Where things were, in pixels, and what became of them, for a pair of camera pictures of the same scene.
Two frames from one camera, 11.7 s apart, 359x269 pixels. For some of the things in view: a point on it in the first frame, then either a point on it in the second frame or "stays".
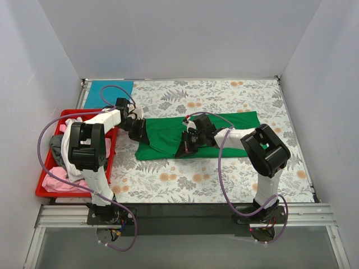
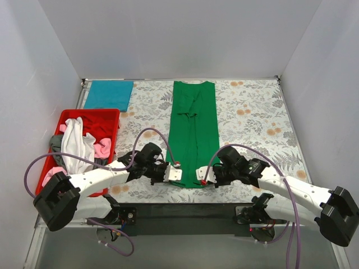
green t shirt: x=165 y=134 → x=193 y=140
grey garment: x=55 y=142 stays
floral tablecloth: x=205 y=180 stays
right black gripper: x=191 y=138 → x=217 y=172
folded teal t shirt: x=95 y=100 stays
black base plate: x=184 y=219 stays
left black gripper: x=136 y=126 → x=160 y=171
